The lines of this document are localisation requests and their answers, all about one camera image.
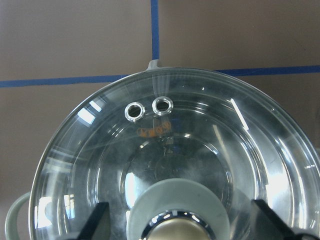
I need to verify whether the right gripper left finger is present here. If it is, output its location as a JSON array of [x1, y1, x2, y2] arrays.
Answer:
[[73, 202, 110, 240]]

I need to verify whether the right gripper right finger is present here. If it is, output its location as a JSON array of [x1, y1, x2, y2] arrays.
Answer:
[[250, 199, 320, 240]]

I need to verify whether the glass pot lid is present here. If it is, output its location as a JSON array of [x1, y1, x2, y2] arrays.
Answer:
[[29, 68, 320, 240]]

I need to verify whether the pale green cooking pot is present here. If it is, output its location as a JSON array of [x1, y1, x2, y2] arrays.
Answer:
[[4, 59, 163, 240]]

